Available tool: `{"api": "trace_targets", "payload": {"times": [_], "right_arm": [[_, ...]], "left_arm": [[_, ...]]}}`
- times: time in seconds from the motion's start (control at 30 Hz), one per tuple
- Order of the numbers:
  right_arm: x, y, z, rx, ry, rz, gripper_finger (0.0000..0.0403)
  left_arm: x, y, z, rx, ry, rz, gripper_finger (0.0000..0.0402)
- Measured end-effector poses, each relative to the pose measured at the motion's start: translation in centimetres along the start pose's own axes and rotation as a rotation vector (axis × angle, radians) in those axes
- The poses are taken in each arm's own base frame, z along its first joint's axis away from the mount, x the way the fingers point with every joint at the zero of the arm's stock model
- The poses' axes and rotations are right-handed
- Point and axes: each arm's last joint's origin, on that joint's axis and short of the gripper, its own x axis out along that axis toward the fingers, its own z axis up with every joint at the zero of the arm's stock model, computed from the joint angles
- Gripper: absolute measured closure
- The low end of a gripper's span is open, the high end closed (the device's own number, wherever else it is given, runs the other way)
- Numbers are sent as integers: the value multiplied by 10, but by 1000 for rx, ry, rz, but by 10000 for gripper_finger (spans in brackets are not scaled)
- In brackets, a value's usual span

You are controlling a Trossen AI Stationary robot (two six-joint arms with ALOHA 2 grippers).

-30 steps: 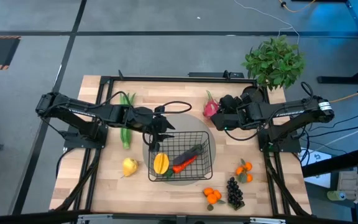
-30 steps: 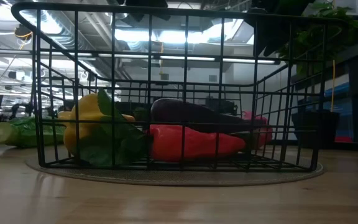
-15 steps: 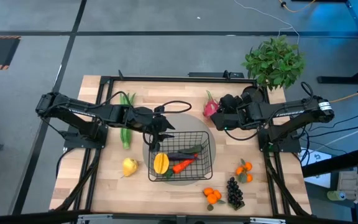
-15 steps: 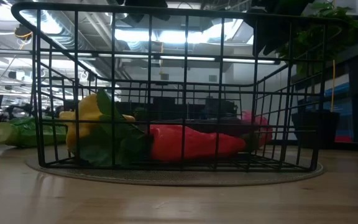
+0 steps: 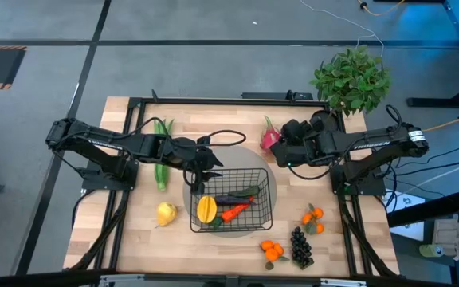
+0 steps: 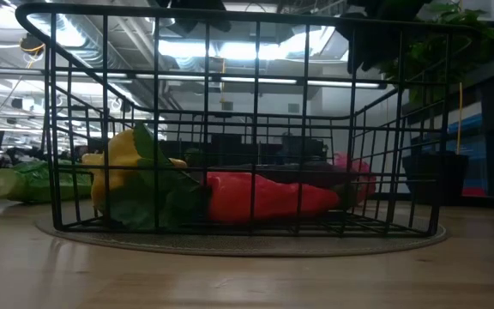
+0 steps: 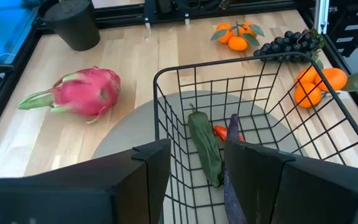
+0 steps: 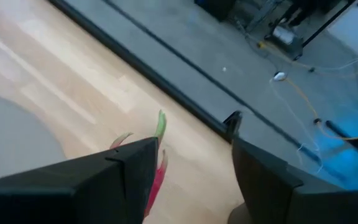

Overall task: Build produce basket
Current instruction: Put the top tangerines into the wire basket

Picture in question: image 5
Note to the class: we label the black plant pot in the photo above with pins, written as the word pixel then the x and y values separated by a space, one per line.
pixel 328 117

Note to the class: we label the black grape bunch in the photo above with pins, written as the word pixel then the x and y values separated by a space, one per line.
pixel 301 247

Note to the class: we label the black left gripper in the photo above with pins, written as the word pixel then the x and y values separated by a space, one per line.
pixel 189 155

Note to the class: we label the black aluminium frame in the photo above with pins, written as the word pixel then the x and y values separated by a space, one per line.
pixel 233 101

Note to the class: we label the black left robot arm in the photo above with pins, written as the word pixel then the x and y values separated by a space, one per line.
pixel 94 139

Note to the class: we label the green leafy plant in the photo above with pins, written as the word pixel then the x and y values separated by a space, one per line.
pixel 351 81

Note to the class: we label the cardboard box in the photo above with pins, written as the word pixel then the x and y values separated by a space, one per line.
pixel 446 235

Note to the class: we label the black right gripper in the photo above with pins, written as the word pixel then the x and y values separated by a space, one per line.
pixel 309 149

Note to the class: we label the yellow pear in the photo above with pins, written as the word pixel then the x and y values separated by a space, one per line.
pixel 167 214

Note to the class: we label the purple eggplant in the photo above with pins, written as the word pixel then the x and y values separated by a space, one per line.
pixel 231 200

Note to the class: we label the orange tangerine bunch with leaves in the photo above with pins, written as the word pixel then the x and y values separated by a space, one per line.
pixel 313 221
pixel 272 251

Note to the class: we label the yellow star fruit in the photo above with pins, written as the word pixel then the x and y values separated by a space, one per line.
pixel 206 209

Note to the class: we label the green okra bunch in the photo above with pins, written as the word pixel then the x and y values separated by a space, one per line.
pixel 162 175

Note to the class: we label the black desk frame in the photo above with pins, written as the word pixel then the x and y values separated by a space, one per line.
pixel 432 102

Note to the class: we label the pink dragon fruit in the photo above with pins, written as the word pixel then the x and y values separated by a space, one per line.
pixel 270 137

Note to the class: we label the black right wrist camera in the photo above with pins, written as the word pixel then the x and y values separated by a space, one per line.
pixel 295 128

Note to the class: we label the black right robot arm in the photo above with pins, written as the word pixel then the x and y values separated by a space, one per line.
pixel 373 145

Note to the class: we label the black bar on frame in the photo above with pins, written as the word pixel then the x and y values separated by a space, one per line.
pixel 269 95

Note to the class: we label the orange carrot with green top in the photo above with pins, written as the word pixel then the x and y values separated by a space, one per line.
pixel 235 213

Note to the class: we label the round grey mat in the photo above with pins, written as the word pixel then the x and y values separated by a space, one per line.
pixel 241 157

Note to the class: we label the green roll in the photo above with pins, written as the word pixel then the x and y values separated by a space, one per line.
pixel 428 250

